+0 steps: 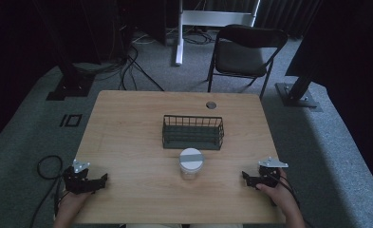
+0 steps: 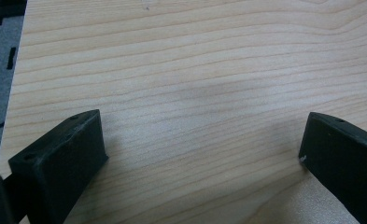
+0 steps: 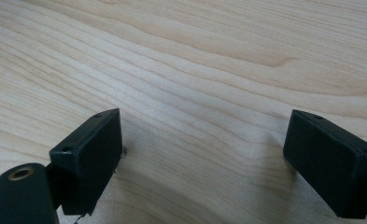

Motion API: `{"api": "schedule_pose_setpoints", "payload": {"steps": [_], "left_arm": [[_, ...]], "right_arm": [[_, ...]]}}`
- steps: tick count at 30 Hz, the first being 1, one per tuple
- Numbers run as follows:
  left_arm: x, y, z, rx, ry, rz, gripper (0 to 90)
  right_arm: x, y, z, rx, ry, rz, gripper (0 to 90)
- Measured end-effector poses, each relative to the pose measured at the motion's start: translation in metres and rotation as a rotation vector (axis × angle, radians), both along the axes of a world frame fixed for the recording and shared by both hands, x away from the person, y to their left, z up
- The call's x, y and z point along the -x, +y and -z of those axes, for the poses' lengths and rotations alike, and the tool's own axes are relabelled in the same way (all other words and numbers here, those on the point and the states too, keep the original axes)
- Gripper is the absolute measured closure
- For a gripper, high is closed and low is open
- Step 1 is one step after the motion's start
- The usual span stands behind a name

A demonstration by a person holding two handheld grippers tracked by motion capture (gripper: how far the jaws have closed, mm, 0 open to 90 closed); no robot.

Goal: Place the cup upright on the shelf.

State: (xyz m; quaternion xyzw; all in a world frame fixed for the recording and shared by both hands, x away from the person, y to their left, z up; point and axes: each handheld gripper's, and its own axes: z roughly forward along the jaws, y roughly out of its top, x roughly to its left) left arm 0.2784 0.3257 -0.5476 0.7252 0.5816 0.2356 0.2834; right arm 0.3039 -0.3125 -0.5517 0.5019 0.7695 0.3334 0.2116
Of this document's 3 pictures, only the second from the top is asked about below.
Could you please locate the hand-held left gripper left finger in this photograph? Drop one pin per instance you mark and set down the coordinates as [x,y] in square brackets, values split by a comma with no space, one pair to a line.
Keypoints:
[59,161]

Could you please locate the black stand base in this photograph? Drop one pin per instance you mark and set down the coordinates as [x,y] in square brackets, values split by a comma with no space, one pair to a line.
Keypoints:
[0,9]

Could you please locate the black floor strip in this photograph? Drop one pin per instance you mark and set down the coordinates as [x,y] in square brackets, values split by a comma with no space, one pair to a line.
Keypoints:
[11,58]

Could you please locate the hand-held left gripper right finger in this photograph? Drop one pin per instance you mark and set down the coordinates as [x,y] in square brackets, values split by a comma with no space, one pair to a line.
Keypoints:
[343,161]

